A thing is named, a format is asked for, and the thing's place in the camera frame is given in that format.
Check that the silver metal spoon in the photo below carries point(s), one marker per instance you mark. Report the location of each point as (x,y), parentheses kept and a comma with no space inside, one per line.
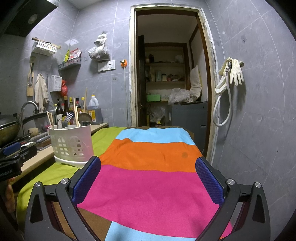
(85,119)

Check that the grey wall shelf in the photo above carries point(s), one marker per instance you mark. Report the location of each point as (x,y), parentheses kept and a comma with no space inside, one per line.
(70,64)

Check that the dark sauce bottle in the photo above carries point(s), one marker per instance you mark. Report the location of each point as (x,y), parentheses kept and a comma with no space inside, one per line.
(59,114)

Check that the green box on shelf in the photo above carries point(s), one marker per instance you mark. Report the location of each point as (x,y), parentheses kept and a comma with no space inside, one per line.
(153,98)

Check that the white plastic bag on wall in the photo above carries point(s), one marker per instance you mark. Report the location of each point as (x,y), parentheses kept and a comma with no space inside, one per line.
(100,51)

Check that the clear plastic bag on cabinet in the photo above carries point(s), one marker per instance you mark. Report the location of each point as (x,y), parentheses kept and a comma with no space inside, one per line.
(179,95)

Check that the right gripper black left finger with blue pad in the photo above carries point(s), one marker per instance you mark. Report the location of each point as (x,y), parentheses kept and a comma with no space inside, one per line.
(42,222)

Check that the multicoloured striped cloth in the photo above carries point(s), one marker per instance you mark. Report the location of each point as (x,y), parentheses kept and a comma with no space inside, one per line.
(147,188)

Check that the hanging beige towel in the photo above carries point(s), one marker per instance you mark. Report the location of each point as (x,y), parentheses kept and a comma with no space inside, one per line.
(41,93)

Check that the metal fork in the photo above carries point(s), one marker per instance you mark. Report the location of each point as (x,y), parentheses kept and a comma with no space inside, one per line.
(65,122)

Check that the black wok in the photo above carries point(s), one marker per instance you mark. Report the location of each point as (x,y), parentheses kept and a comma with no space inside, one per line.
(10,126)

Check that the red plastic bag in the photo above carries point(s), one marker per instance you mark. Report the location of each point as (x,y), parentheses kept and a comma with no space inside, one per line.
(64,88)

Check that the white wall box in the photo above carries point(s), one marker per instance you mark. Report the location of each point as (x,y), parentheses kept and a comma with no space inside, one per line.
(55,83)

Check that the black range hood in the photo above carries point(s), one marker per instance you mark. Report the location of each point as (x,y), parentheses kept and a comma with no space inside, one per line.
(20,17)

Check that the wooden knife holder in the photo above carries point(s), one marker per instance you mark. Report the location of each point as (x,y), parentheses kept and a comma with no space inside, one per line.
(30,81)

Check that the clear oil jug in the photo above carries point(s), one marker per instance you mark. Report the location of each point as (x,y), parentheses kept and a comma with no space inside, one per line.
(95,111)

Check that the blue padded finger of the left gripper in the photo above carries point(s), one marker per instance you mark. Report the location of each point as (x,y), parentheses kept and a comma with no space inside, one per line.
(13,148)

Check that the cream rubber glove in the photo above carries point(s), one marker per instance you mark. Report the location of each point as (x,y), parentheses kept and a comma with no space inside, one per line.
(236,75)

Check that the white pillow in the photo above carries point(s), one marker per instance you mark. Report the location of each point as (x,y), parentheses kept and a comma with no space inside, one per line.
(195,82)

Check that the white wall rack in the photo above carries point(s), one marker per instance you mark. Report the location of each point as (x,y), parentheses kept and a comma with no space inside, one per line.
(44,47)

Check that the white wall socket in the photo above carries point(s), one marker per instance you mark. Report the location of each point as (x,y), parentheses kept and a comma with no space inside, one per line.
(106,66)

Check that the white plastic utensil holder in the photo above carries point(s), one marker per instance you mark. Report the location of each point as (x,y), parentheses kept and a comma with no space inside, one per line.
(72,145)

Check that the grey cabinet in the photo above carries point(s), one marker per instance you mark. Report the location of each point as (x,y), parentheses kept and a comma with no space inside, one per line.
(192,117)

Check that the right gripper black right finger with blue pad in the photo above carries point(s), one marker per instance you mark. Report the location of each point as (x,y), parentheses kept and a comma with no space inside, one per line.
(253,221)

